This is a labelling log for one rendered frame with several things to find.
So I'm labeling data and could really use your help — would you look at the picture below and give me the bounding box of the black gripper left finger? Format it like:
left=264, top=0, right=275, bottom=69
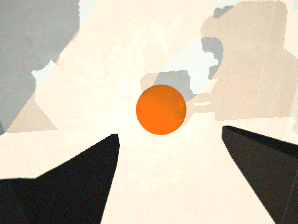
left=0, top=133, right=120, bottom=224

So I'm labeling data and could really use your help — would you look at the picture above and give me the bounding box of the orange ball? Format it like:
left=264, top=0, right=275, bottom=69
left=136, top=85, right=187, bottom=135

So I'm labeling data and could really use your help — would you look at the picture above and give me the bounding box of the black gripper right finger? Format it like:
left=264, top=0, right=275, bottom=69
left=221, top=125, right=298, bottom=224

